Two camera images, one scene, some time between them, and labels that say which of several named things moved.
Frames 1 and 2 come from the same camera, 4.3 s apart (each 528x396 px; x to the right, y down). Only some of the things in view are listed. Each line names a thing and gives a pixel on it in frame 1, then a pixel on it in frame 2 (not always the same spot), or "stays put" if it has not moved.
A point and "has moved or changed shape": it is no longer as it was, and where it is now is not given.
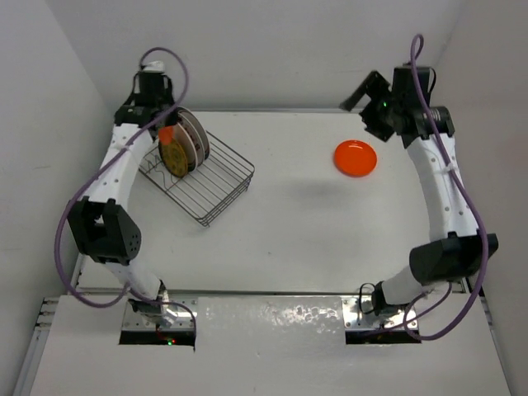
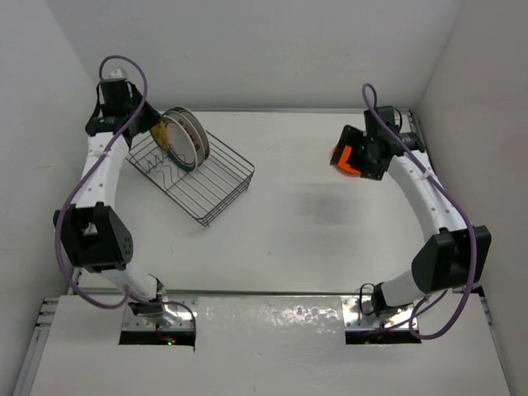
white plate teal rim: [182, 119] → [182, 149]
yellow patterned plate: [174, 158] has moved or changed shape
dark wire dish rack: [209, 189] stays put
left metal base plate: [134, 321] stays put
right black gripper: [376, 87] → [353, 137]
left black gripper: [171, 94] → [152, 118]
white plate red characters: [198, 123] stays put
